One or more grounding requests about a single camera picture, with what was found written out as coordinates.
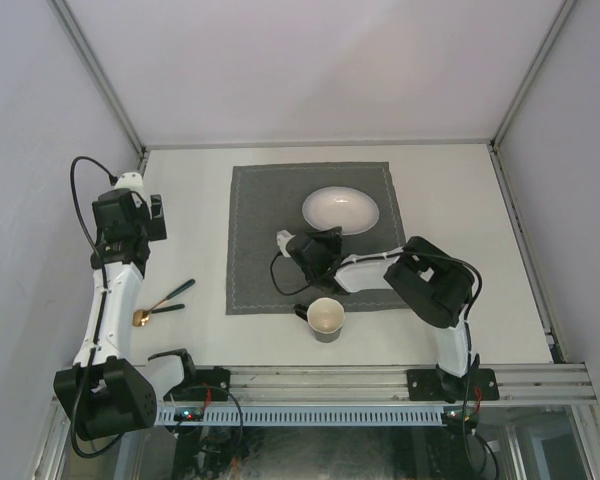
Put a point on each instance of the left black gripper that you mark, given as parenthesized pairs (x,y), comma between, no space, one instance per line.
(154,226)

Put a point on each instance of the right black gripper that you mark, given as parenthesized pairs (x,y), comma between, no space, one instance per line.
(333,237)

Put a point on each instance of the white bowl plate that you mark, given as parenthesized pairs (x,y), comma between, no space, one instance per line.
(352,210)

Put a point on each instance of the grey cloth napkin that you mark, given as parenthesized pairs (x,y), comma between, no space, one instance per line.
(266,199)

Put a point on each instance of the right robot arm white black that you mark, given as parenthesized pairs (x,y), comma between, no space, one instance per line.
(441,290)

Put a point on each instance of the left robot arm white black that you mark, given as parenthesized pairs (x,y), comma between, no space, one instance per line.
(102,393)

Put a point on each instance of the dark mug cream inside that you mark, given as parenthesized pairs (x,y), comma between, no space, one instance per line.
(324,316)

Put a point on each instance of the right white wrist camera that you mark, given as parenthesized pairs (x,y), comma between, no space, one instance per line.
(285,241)

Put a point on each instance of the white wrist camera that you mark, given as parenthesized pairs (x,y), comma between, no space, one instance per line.
(132,181)
(285,241)

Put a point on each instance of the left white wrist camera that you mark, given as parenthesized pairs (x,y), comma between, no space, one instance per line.
(132,181)

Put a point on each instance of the gold fork green handle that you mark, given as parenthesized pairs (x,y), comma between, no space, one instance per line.
(170,308)

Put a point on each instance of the gold spoon green handle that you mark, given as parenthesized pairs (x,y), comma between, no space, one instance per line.
(160,305)

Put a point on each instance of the blue slotted cable duct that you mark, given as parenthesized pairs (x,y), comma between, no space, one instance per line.
(302,416)

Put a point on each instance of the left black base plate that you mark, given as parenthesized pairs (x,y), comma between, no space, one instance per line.
(215,382)

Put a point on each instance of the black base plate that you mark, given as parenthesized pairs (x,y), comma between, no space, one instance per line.
(215,382)
(429,385)

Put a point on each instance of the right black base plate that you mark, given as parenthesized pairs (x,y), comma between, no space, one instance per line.
(429,385)

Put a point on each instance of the aluminium front rail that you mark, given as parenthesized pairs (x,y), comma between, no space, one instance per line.
(518,385)

